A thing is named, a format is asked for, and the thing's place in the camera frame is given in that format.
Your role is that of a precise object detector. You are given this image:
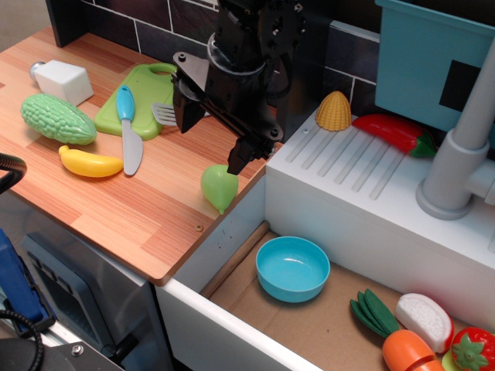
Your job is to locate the green toy cutting board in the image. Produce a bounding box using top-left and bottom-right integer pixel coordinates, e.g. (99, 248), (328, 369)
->
(94, 63), (176, 141)

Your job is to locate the red toy chili pepper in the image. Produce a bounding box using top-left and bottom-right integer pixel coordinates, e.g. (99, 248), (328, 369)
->
(353, 114), (436, 158)

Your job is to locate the red toy strawberry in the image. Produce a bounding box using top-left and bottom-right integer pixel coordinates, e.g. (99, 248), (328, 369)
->
(441, 327), (494, 371)

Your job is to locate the black cable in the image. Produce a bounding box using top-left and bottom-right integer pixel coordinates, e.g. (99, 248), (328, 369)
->
(0, 152), (45, 371)

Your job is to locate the wooden dowel strip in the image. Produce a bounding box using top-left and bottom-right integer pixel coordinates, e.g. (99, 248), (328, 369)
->
(200, 221), (270, 298)

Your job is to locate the grey toy oven door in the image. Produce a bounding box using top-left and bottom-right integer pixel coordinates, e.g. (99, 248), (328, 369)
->
(22, 233), (147, 369)

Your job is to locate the yellow toy banana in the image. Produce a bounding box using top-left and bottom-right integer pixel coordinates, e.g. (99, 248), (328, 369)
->
(58, 145), (124, 178)

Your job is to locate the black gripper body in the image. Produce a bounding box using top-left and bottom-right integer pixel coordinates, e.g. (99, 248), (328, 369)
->
(172, 52), (283, 142)

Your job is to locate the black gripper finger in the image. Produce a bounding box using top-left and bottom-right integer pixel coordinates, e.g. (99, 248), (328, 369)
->
(172, 85), (205, 134)
(227, 135), (277, 175)

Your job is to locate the blue handled toy knife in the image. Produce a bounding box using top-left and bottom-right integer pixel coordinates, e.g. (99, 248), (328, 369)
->
(116, 85), (144, 176)

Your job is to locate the yellow toy corn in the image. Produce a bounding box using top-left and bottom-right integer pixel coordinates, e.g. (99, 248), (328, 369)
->
(316, 91), (352, 131)

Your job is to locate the green toy bitter gourd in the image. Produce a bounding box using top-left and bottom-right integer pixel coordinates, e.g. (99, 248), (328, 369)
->
(20, 93), (97, 145)

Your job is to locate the teal box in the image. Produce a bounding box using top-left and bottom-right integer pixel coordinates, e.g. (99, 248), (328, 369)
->
(375, 1), (494, 132)

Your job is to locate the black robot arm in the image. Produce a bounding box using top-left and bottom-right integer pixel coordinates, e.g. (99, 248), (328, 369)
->
(172, 1), (306, 175)

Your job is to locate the green toy pear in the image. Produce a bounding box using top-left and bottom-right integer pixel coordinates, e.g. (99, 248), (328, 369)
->
(200, 165), (239, 215)

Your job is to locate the white toy salt shaker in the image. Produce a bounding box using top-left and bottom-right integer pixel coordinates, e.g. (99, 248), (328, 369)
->
(29, 60), (94, 106)

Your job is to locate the white red toy radish slice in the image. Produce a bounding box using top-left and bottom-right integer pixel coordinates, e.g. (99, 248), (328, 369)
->
(395, 293), (454, 354)

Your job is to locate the grey toy faucet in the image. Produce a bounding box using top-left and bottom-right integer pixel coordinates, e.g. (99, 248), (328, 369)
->
(416, 45), (494, 220)

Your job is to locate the white toy sink unit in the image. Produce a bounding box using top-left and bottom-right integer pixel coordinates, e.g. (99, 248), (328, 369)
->
(157, 119), (494, 370)

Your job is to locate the blue plastic bowl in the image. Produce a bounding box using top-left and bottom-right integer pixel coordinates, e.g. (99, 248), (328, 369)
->
(255, 237), (331, 303)

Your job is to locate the blue clamp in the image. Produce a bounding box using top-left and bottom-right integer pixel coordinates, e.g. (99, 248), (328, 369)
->
(1, 230), (56, 332)

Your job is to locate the grey toy spatula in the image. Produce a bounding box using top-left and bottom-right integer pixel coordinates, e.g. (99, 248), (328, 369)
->
(152, 102), (210, 128)

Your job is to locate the orange toy carrot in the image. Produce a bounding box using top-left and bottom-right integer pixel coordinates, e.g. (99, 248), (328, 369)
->
(350, 289), (444, 371)

